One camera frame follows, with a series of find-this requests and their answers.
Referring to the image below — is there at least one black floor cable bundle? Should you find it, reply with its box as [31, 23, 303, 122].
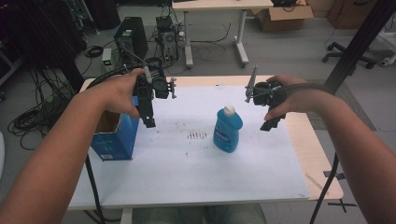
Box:
[7, 67, 77, 151]

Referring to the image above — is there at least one open brown cardboard box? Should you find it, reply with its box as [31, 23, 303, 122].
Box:
[250, 4, 315, 33]

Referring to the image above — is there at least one person's left hand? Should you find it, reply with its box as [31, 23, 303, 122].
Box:
[78, 67, 146, 119]

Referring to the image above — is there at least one small white device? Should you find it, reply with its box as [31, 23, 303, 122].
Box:
[101, 48, 113, 72]

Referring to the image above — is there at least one blue bottle with white cap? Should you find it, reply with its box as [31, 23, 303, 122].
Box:
[212, 105, 244, 154]

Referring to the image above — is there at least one black tape cross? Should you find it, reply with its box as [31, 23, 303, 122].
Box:
[327, 198, 358, 215]

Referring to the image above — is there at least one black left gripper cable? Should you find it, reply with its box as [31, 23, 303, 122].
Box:
[83, 63, 144, 224]

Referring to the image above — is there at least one thin black floor cable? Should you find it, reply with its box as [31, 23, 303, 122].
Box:
[190, 21, 233, 63]

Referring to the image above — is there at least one grey cable with white plug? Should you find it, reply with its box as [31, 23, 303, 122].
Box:
[120, 41, 154, 84]

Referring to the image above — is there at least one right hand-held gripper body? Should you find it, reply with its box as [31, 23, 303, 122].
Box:
[244, 64, 288, 108]

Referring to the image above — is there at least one white desk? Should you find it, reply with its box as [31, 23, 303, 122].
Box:
[171, 0, 275, 69]

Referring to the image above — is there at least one black office chair base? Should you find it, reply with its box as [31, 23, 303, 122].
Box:
[321, 41, 378, 70]

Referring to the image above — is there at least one person's right hand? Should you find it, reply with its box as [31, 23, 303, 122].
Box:
[263, 74, 332, 122]

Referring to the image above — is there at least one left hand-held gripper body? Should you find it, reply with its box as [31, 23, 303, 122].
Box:
[133, 73, 177, 101]

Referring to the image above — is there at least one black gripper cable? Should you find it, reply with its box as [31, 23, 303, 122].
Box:
[83, 63, 144, 224]
[270, 81, 341, 224]

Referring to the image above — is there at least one black metal stand pole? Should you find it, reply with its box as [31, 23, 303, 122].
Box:
[323, 0, 396, 95]

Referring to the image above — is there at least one white table mat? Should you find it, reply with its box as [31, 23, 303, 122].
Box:
[68, 85, 312, 208]

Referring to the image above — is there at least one blue cardboard box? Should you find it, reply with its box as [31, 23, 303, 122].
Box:
[90, 95, 141, 161]

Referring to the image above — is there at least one open computer case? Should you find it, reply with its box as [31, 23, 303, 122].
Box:
[155, 15, 180, 63]

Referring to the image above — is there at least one coiled black cable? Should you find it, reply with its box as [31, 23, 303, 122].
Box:
[83, 45, 105, 59]

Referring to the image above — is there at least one closed brown cardboard box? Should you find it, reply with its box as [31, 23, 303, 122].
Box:
[327, 0, 379, 31]

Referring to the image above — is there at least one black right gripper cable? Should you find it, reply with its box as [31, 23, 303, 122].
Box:
[270, 81, 341, 224]

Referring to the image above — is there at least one black computer tower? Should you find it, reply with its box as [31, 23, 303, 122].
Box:
[113, 16, 149, 65]

